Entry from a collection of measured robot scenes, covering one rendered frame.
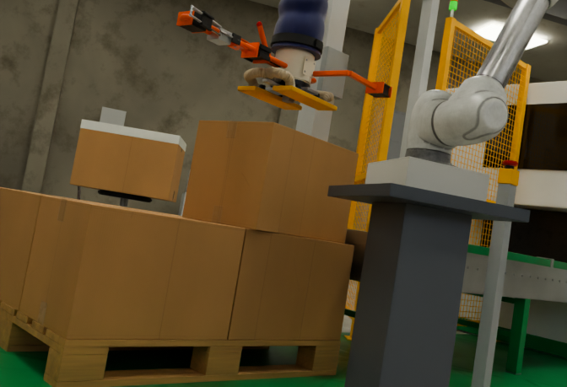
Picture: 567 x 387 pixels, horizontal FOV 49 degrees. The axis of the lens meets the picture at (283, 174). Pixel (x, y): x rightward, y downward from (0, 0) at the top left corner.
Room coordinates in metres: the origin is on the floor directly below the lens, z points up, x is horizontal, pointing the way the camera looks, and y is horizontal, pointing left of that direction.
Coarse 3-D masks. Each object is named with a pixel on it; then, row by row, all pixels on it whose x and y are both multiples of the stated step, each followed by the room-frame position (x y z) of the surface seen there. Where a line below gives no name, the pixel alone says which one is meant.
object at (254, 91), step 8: (240, 88) 2.58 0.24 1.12; (248, 88) 2.56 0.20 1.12; (256, 88) 2.54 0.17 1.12; (264, 88) 2.64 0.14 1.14; (256, 96) 2.66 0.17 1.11; (264, 96) 2.63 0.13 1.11; (272, 96) 2.63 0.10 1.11; (280, 96) 2.74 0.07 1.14; (272, 104) 2.77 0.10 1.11; (280, 104) 2.74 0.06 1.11; (288, 104) 2.72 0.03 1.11; (296, 104) 2.77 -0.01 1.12
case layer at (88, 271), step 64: (0, 192) 2.48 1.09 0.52; (0, 256) 2.37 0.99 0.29; (64, 256) 1.95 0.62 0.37; (128, 256) 1.97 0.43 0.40; (192, 256) 2.12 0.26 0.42; (256, 256) 2.31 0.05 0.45; (320, 256) 2.53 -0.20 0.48; (64, 320) 1.89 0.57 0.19; (128, 320) 1.99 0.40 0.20; (192, 320) 2.15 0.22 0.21; (256, 320) 2.34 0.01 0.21; (320, 320) 2.56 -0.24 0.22
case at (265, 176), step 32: (224, 128) 2.42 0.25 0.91; (256, 128) 2.31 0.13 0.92; (288, 128) 2.33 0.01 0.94; (192, 160) 2.51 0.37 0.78; (224, 160) 2.40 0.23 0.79; (256, 160) 2.30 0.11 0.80; (288, 160) 2.36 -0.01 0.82; (320, 160) 2.51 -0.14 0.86; (352, 160) 2.70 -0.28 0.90; (192, 192) 2.49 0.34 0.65; (224, 192) 2.38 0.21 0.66; (256, 192) 2.28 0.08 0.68; (288, 192) 2.38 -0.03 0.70; (320, 192) 2.54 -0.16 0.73; (256, 224) 2.27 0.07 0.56; (288, 224) 2.41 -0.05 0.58; (320, 224) 2.57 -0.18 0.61
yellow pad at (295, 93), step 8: (280, 88) 2.45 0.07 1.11; (288, 88) 2.43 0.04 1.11; (296, 88) 2.44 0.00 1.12; (288, 96) 2.55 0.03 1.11; (296, 96) 2.52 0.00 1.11; (304, 96) 2.50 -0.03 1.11; (312, 96) 2.53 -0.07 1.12; (312, 104) 2.62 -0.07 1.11; (320, 104) 2.60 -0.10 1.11; (328, 104) 2.63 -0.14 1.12
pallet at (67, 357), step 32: (0, 320) 2.27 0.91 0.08; (32, 320) 2.06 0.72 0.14; (64, 352) 1.87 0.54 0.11; (96, 352) 1.93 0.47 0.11; (192, 352) 2.28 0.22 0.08; (224, 352) 2.26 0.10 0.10; (320, 352) 2.58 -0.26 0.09; (64, 384) 1.88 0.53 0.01; (96, 384) 1.95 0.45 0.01; (128, 384) 2.02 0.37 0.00
